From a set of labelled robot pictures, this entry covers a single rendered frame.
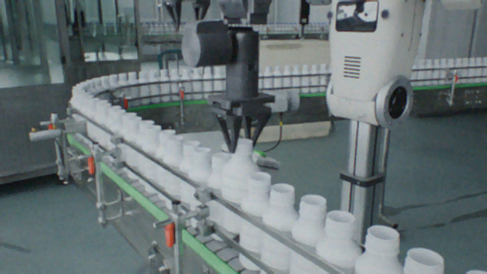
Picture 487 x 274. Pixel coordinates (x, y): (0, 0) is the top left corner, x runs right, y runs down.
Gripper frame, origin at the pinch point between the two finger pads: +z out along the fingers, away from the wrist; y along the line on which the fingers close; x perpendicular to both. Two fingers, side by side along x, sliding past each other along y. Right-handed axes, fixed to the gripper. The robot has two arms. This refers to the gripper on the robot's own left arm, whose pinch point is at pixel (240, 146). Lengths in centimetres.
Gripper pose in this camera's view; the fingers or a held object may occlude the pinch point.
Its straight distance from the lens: 71.8
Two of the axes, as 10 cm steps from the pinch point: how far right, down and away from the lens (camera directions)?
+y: 8.0, -1.5, 5.8
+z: -0.2, 9.6, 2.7
